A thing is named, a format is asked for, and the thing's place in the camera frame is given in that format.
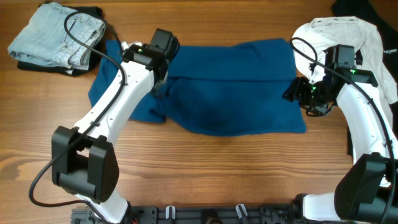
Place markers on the blue polo shirt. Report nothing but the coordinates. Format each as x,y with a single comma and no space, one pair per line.
227,91

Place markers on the black printed garment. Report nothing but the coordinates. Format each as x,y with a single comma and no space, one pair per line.
365,11

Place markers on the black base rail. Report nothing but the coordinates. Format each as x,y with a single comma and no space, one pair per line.
267,214

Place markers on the folded light blue jeans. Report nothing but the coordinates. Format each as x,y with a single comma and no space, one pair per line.
56,34

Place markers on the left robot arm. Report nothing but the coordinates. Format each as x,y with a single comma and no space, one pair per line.
84,161

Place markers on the folded black garment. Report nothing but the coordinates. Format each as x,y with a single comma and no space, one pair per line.
90,56

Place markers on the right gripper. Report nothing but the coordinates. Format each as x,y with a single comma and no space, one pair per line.
296,91

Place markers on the white t-shirt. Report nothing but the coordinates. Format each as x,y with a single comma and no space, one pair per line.
326,32

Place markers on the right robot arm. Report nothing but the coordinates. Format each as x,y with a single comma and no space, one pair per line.
368,192

